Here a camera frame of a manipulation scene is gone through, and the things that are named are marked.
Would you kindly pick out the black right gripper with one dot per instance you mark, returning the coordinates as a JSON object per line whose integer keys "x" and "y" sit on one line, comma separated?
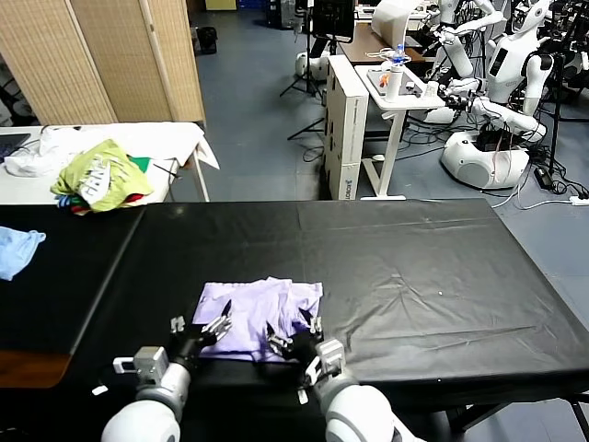
{"x": 303, "y": 350}

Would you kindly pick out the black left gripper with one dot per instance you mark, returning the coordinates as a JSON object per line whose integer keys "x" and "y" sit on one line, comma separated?
{"x": 188, "y": 347}

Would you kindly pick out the lavender printed t-shirt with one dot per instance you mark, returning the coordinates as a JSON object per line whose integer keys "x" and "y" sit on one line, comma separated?
{"x": 257, "y": 313}

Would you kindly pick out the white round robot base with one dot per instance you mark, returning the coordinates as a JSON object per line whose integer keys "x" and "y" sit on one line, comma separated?
{"x": 313, "y": 66}

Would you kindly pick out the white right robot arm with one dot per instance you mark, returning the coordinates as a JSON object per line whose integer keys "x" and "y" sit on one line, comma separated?
{"x": 359, "y": 410}

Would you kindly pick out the white humanoid robot raised arm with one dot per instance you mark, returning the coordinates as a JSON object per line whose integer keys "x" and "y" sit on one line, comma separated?
{"x": 455, "y": 50}

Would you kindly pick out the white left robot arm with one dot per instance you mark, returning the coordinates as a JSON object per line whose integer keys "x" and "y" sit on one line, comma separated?
{"x": 152, "y": 410}

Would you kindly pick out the large black vinyl table cover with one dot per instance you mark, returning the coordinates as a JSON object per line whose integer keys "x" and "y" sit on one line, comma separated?
{"x": 414, "y": 276}

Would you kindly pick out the thin black rod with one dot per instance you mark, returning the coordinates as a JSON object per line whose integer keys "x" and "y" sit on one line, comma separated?
{"x": 168, "y": 171}

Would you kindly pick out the dark green cloth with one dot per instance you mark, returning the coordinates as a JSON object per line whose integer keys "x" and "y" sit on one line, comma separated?
{"x": 142, "y": 164}

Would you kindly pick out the yellow-green garment pile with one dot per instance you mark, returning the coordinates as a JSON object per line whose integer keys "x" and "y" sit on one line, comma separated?
{"x": 106, "y": 179}

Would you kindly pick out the white cloth-covered folding table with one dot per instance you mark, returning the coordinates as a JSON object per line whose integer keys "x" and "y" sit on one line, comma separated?
{"x": 161, "y": 138}

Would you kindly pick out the light blue cloth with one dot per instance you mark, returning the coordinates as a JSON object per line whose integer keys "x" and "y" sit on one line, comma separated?
{"x": 16, "y": 251}

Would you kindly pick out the tall white cardboard box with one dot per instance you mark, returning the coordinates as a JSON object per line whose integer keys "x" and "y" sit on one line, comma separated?
{"x": 352, "y": 138}

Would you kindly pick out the white height-adjustable desk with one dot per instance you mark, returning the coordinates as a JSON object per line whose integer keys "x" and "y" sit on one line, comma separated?
{"x": 391, "y": 138}

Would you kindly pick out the white plastic bag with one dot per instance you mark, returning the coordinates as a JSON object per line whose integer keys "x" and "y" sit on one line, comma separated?
{"x": 41, "y": 156}

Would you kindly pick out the dark laptop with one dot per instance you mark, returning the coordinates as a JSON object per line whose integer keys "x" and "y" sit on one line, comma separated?
{"x": 11, "y": 145}

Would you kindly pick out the black tripod stand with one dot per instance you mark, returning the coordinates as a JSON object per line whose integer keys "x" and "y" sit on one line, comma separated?
{"x": 307, "y": 69}

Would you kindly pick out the white cylinder container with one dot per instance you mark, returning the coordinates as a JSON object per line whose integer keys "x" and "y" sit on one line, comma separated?
{"x": 392, "y": 85}

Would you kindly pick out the black bin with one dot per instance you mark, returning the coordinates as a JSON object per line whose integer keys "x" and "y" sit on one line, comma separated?
{"x": 207, "y": 40}

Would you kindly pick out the bamboo folding screen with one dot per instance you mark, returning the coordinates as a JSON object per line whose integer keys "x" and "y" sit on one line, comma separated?
{"x": 92, "y": 60}

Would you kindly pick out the black power adapter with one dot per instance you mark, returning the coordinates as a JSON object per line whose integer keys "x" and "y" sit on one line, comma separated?
{"x": 543, "y": 177}

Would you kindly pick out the brown wooden desk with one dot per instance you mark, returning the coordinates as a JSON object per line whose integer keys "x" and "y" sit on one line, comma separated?
{"x": 363, "y": 46}

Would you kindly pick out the clear water bottle blue cap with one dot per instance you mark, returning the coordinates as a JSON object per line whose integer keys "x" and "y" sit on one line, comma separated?
{"x": 399, "y": 54}

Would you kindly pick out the white power strip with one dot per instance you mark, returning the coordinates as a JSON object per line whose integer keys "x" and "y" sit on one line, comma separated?
{"x": 579, "y": 200}

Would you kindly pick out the black monitor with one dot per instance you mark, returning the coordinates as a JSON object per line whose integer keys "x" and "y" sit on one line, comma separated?
{"x": 333, "y": 18}

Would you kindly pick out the white curved cover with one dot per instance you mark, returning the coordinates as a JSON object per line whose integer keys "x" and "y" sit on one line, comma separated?
{"x": 391, "y": 20}

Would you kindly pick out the black light stand pole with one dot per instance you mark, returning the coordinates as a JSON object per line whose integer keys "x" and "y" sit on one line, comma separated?
{"x": 556, "y": 115}

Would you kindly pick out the white humanoid robot on base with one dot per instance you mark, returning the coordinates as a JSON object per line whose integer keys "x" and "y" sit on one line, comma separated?
{"x": 506, "y": 64}

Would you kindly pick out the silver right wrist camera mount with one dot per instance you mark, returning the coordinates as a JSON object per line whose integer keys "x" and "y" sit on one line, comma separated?
{"x": 329, "y": 361}

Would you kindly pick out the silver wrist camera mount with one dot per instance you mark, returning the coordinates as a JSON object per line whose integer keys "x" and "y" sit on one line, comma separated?
{"x": 329, "y": 361}
{"x": 147, "y": 361}

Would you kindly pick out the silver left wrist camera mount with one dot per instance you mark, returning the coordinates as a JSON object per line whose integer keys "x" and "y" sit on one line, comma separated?
{"x": 147, "y": 361}

